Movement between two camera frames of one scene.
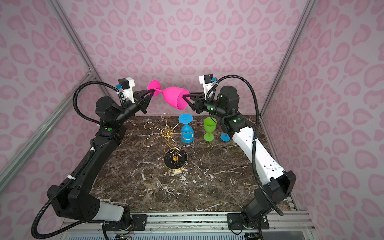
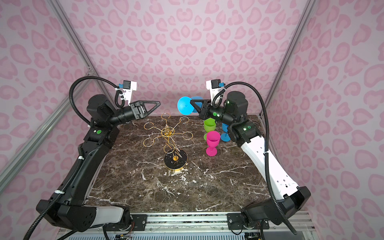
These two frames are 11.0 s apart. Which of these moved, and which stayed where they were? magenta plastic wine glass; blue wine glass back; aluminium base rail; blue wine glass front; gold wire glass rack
Moved: blue wine glass back; magenta plastic wine glass
Stayed: gold wire glass rack; aluminium base rail; blue wine glass front
